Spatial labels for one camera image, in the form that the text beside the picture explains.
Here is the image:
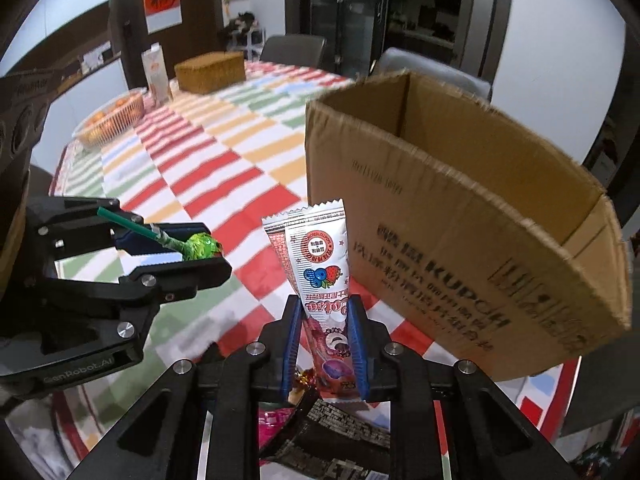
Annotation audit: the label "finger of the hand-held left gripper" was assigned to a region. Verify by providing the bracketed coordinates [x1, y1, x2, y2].
[25, 195, 211, 261]
[117, 255, 233, 346]

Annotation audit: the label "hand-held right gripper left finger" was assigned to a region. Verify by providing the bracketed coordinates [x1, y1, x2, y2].
[67, 296, 303, 480]

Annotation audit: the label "woven wicker box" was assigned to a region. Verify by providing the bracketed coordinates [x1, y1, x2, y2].
[174, 51, 246, 93]

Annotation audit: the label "orange and white drink carton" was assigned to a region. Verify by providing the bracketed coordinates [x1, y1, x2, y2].
[141, 42, 173, 106]

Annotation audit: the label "dark brown door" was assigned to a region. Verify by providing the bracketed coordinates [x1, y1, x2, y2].
[109, 0, 226, 91]

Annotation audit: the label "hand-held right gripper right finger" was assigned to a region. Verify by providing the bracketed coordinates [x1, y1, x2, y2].
[347, 296, 576, 480]

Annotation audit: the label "small white shelf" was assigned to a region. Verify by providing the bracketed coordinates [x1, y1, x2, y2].
[220, 10, 266, 61]

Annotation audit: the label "white plastic basket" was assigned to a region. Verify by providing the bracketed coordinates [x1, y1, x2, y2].
[75, 87, 146, 148]

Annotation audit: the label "pile of oranges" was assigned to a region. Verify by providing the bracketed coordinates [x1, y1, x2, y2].
[82, 97, 143, 143]

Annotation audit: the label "grey dining chair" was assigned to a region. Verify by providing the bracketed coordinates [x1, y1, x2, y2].
[260, 34, 327, 68]
[372, 47, 493, 103]

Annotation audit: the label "brown cardboard box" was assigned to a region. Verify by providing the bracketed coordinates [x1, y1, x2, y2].
[305, 71, 633, 381]

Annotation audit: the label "pink and white snack packet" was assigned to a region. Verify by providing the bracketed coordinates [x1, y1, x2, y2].
[261, 197, 371, 403]

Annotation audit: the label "colourful foil candy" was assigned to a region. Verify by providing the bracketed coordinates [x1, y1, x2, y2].
[292, 367, 318, 406]

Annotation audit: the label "glass sliding door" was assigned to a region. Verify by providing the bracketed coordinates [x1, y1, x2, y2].
[300, 0, 516, 86]

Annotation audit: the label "green lollipop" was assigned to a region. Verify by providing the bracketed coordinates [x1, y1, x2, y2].
[97, 206, 224, 262]

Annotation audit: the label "dark brown snack packet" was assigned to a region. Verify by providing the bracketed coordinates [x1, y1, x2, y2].
[260, 385, 396, 480]

